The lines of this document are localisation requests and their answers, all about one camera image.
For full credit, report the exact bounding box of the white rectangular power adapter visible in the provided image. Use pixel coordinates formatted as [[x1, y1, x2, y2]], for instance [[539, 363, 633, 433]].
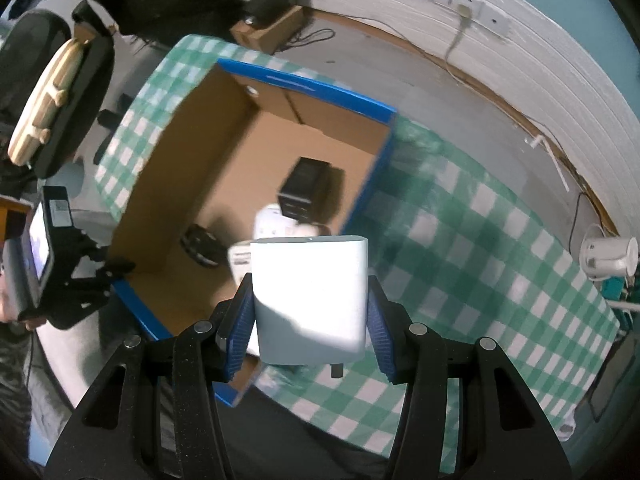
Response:
[[249, 234, 372, 379]]

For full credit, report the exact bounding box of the black cable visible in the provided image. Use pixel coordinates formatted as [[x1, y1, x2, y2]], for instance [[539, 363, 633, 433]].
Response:
[[570, 191, 603, 242], [280, 27, 336, 52]]

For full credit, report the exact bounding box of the wooden beaded seat cushion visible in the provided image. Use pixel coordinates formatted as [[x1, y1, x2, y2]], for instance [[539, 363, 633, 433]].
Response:
[[7, 37, 94, 166]]

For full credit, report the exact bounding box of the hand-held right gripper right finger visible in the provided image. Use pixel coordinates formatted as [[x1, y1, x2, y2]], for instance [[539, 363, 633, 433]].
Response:
[[366, 274, 572, 480]]

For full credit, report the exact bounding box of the white plug with cable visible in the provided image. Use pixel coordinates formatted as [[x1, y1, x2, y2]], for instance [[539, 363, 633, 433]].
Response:
[[444, 4, 474, 62]]

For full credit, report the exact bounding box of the white flat plug adapter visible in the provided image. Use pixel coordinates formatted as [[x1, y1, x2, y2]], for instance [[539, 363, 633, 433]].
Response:
[[253, 204, 331, 239]]

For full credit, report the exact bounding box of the white plastic strip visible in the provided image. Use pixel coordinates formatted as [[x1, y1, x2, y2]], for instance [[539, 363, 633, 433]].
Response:
[[524, 135, 572, 192]]

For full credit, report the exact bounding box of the cardboard box with blue edges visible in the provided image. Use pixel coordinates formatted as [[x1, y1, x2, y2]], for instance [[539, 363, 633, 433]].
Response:
[[107, 57, 400, 408]]

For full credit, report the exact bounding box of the small cardboard box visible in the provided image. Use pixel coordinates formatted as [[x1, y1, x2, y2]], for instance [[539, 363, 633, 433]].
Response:
[[231, 5, 307, 56]]

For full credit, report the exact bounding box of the black round object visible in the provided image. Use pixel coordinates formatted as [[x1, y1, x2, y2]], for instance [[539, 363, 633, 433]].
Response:
[[180, 223, 221, 267]]

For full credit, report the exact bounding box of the green checked tablecloth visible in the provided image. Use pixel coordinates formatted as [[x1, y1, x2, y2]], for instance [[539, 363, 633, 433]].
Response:
[[94, 34, 623, 476]]

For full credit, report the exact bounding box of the person's left hand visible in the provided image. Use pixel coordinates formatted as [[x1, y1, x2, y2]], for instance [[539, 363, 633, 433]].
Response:
[[0, 282, 25, 325]]

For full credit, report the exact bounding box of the black chair with wooden cushion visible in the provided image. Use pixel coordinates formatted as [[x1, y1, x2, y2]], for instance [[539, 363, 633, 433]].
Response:
[[0, 10, 117, 179]]

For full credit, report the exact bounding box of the white cylindrical device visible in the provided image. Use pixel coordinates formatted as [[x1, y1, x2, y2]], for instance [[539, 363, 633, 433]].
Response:
[[580, 232, 640, 282]]

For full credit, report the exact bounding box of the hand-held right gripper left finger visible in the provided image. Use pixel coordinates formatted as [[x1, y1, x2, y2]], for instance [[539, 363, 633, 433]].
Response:
[[45, 274, 257, 480]]

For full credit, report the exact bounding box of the black cube adapter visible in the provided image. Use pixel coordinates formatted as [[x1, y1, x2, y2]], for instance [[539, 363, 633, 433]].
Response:
[[277, 156, 346, 224]]

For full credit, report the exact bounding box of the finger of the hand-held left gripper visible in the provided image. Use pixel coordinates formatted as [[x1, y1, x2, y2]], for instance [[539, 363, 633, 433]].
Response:
[[75, 256, 137, 283], [49, 279, 115, 332]]

